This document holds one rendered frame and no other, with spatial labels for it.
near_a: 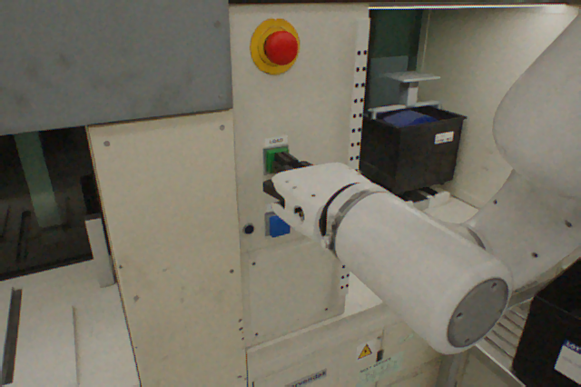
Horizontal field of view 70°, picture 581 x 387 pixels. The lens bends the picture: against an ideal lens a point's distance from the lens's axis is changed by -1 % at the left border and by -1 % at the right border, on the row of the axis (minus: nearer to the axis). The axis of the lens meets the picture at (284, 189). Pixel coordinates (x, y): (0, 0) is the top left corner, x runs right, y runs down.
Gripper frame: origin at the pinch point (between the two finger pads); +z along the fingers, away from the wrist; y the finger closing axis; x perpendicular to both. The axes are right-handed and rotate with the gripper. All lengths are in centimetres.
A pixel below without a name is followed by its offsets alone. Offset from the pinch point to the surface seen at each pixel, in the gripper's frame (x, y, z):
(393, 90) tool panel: -12, 81, 74
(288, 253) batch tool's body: -16.1, 2.0, 3.2
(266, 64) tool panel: 13.0, -1.3, 3.0
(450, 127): -10, 61, 28
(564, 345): -33, 43, -20
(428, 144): -14, 54, 28
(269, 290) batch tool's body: -22.2, -1.4, 3.2
